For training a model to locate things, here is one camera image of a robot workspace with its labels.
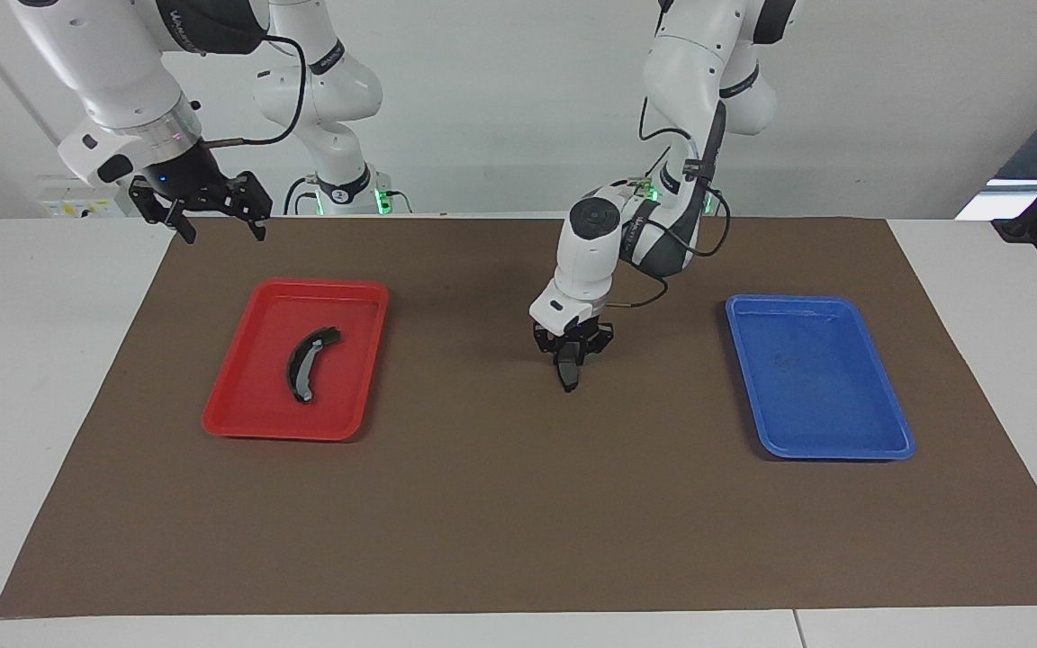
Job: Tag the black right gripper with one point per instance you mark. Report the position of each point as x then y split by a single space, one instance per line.
187 180

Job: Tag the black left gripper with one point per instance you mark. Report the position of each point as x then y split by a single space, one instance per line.
572 337

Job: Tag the small dark brake pad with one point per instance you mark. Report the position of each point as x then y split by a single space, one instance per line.
570 373

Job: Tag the curved brake shoe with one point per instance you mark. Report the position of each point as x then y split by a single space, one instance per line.
296 371

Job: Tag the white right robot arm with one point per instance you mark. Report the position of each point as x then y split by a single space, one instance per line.
113 72

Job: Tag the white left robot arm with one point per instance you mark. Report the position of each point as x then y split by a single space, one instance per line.
590 252

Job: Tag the brown table mat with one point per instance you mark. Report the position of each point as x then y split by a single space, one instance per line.
518 504

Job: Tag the red plastic tray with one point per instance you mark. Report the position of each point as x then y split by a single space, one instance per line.
257 405

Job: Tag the blue plastic tray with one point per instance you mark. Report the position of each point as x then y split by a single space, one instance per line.
843 396

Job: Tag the white wall socket box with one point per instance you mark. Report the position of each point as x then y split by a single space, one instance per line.
77 207

